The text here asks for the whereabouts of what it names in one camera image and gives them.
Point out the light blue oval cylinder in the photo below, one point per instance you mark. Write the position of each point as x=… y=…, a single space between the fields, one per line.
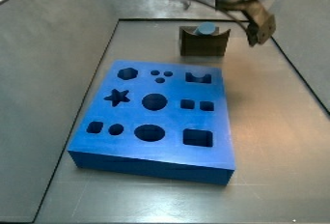
x=205 y=29

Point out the blue foam shape board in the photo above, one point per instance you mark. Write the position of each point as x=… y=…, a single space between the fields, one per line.
x=158 y=123

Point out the black cradle fixture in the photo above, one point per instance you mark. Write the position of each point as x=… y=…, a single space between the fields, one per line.
x=203 y=45

